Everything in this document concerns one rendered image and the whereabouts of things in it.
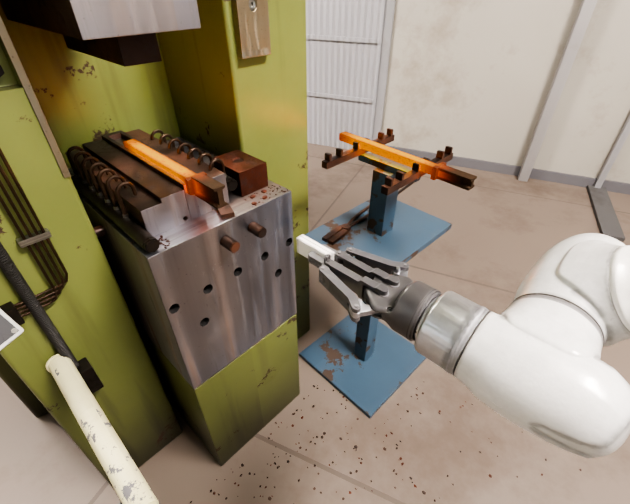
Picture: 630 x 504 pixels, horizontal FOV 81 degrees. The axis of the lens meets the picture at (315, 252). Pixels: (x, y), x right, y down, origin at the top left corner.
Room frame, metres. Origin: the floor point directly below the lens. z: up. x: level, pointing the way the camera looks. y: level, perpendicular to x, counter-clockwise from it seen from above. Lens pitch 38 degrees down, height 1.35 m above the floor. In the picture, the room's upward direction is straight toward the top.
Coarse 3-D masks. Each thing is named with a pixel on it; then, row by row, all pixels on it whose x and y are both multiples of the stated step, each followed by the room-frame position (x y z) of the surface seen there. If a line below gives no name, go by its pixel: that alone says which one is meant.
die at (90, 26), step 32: (0, 0) 0.89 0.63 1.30; (32, 0) 0.74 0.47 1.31; (64, 0) 0.63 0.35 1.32; (96, 0) 0.64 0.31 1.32; (128, 0) 0.67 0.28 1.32; (160, 0) 0.71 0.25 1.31; (192, 0) 0.75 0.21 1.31; (64, 32) 0.66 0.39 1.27; (96, 32) 0.63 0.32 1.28; (128, 32) 0.66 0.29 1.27; (160, 32) 0.70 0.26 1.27
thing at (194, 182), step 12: (132, 144) 0.89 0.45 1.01; (144, 156) 0.83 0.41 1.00; (156, 156) 0.81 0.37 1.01; (168, 168) 0.75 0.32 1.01; (180, 168) 0.75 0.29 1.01; (192, 180) 0.68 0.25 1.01; (204, 180) 0.67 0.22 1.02; (192, 192) 0.68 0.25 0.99; (204, 192) 0.67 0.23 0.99; (216, 192) 0.64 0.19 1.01; (216, 204) 0.64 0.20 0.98
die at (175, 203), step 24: (96, 144) 0.93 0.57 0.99; (120, 144) 0.91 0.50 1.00; (144, 144) 0.91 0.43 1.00; (72, 168) 0.90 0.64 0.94; (96, 168) 0.81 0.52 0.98; (120, 168) 0.79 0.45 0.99; (144, 168) 0.79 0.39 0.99; (192, 168) 0.78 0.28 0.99; (120, 192) 0.69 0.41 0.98; (144, 192) 0.69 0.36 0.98; (168, 192) 0.67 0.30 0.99; (144, 216) 0.62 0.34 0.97; (168, 216) 0.65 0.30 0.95; (192, 216) 0.69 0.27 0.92
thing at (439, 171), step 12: (348, 132) 1.14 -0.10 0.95; (360, 144) 1.06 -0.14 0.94; (372, 144) 1.04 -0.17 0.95; (384, 156) 1.00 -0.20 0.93; (396, 156) 0.97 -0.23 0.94; (408, 156) 0.95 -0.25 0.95; (420, 168) 0.91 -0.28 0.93; (432, 168) 0.87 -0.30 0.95; (444, 168) 0.86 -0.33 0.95; (444, 180) 0.85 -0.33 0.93; (456, 180) 0.84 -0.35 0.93; (468, 180) 0.81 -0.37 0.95
